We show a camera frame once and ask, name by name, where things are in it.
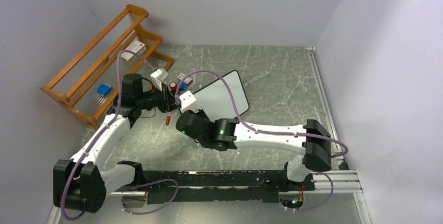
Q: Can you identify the orange wooden rack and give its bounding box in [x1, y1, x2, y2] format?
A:
[41, 4, 174, 130]

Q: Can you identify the white red box on rack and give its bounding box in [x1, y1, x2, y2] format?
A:
[120, 40, 147, 63]

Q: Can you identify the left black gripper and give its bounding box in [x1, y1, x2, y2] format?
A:
[136, 82, 178, 113]

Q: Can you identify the black framed whiteboard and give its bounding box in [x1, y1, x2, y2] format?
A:
[175, 69, 250, 121]

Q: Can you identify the blue small block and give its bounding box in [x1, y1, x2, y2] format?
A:
[178, 81, 188, 91]

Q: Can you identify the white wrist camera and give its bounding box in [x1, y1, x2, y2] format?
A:
[150, 68, 168, 91]
[179, 91, 202, 113]

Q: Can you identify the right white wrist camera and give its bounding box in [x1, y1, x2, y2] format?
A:
[179, 91, 202, 113]

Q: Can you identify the aluminium rail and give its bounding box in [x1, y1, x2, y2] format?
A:
[46, 46, 372, 224]

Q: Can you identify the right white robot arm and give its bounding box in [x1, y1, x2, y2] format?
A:
[176, 110, 332, 190]

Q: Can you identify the red white small box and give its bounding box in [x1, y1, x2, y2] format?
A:
[177, 73, 193, 86]

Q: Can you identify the black base frame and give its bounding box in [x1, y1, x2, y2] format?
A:
[144, 170, 315, 204]

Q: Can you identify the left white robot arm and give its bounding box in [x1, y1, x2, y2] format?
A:
[53, 73, 177, 214]

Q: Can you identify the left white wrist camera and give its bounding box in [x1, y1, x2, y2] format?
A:
[150, 68, 168, 91]

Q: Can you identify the blue block on rack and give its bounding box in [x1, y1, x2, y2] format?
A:
[96, 84, 113, 97]

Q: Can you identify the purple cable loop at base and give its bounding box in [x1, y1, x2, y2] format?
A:
[121, 179, 179, 216]

